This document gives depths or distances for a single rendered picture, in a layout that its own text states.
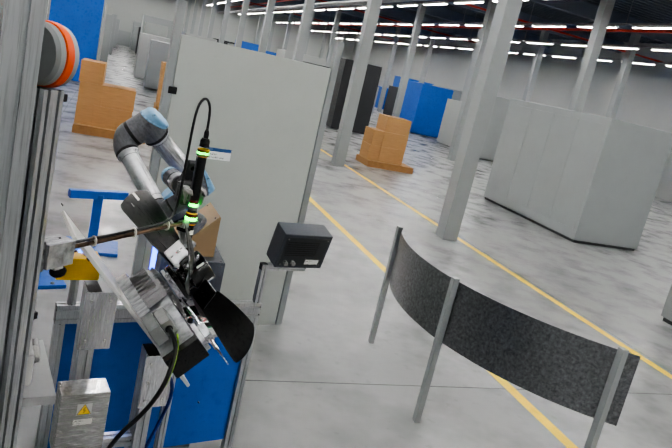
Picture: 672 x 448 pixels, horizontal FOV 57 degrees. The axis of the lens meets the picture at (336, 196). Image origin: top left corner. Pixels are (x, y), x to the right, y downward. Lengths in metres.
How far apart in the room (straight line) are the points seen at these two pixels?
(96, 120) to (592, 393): 9.49
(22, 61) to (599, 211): 11.41
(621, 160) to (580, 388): 8.57
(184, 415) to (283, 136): 2.09
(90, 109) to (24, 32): 10.69
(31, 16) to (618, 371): 3.21
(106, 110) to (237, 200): 7.26
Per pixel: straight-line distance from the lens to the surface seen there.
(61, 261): 1.86
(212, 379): 3.12
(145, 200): 2.30
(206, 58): 4.12
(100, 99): 11.43
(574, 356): 3.59
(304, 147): 4.51
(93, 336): 2.20
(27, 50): 0.80
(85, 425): 2.27
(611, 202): 12.02
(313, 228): 2.98
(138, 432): 2.46
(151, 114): 2.73
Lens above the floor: 2.00
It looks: 11 degrees down
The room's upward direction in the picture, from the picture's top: 13 degrees clockwise
